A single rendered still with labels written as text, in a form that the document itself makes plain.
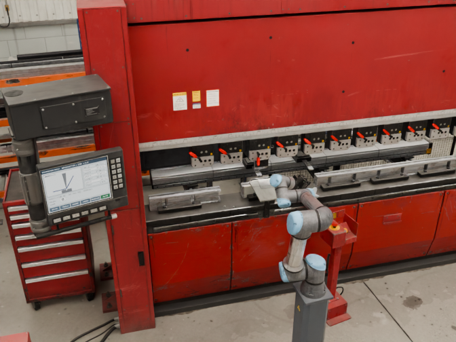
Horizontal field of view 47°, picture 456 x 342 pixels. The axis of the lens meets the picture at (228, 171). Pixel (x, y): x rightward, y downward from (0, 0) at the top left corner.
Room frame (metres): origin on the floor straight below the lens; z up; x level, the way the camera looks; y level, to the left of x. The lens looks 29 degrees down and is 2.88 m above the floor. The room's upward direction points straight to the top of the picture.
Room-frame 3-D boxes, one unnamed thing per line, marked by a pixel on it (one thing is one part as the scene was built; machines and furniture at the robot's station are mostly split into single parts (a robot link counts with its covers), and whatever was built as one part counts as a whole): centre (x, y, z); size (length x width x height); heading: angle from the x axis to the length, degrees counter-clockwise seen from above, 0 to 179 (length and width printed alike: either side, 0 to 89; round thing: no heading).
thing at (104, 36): (3.19, 0.75, 1.15); 0.85 x 0.25 x 2.30; 14
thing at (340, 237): (3.01, -0.77, 0.75); 0.20 x 0.16 x 0.18; 116
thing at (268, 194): (3.12, -0.27, 1.00); 0.26 x 0.18 x 0.01; 14
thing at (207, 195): (3.13, 0.30, 0.92); 0.50 x 0.06 x 0.10; 104
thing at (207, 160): (3.16, 0.18, 1.26); 0.15 x 0.09 x 0.17; 104
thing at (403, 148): (3.66, -0.54, 0.93); 2.30 x 0.14 x 0.10; 104
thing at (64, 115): (2.54, 0.88, 1.53); 0.51 x 0.25 x 0.85; 118
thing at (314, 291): (2.36, -0.50, 0.82); 0.15 x 0.15 x 0.10
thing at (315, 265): (2.36, -0.49, 0.94); 0.13 x 0.12 x 0.14; 100
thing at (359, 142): (3.46, -0.98, 1.26); 0.15 x 0.09 x 0.17; 104
